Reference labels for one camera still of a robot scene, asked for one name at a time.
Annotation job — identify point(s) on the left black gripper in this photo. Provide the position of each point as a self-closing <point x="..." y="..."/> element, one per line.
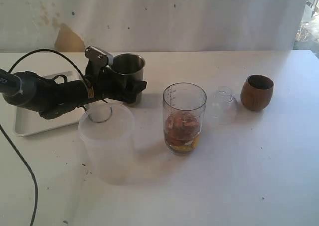
<point x="103" y="83"/>

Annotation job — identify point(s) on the stainless steel cup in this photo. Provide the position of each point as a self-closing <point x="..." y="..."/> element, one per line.
<point x="128" y="66"/>

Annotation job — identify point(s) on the gold coins and cork pieces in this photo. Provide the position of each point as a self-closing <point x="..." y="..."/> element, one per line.
<point x="181" y="130"/>

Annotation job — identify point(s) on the brown wooden cup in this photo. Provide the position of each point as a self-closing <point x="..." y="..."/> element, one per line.
<point x="256" y="92"/>

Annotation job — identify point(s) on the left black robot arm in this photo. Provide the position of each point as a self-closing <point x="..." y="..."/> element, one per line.
<point x="9" y="85"/>

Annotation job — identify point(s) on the clear plastic shaker cup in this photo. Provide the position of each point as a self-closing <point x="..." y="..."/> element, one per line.
<point x="183" y="106"/>

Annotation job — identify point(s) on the clear dome lid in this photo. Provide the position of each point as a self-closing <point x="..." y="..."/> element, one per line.
<point x="224" y="106"/>

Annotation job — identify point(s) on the white square tray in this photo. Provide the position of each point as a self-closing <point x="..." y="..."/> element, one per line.
<point x="37" y="126"/>

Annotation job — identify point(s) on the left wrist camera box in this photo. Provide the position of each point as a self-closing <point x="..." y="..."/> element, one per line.
<point x="110" y="59"/>

